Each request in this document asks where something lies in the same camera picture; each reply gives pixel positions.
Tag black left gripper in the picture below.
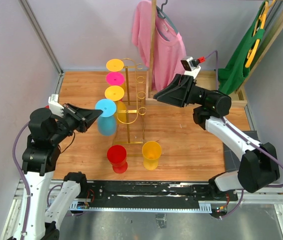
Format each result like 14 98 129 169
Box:
50 102 103 143

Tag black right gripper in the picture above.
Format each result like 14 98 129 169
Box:
153 73 212 108

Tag blue plastic wine glass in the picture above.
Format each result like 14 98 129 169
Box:
95 98 117 136

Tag yellow wine glass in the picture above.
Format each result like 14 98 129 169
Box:
142 141 162 171
106 58 125 72
104 85 127 123

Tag pink plastic wine glass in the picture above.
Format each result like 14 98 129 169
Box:
105 72 125 86

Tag red plastic wine glass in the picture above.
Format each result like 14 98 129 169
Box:
107 145 128 174

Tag yellow wine glass front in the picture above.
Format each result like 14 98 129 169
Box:
142 141 162 171

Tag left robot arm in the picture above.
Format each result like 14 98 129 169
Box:
11 103 103 240

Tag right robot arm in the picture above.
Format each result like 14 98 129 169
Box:
153 74 280 200

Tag pink t-shirt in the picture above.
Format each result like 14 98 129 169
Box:
131 0 186 91

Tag green t-shirt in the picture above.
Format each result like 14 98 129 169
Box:
218 15 265 95

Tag grey clothes hanger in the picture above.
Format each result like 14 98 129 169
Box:
156 0 179 35

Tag yellow clothes hanger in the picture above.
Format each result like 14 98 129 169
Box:
244 0 276 69

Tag dark grey grid mat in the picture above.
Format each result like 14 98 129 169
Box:
223 130 260 172

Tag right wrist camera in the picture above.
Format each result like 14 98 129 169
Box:
180 56 201 80

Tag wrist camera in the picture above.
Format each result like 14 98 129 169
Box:
48 94 64 117
180 56 201 80

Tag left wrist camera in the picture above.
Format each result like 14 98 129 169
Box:
48 94 64 117

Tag gold wire glass rack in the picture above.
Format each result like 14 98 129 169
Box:
112 58 147 157

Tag wooden stand post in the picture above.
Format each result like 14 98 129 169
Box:
148 0 157 96

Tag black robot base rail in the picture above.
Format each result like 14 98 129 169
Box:
56 179 239 213

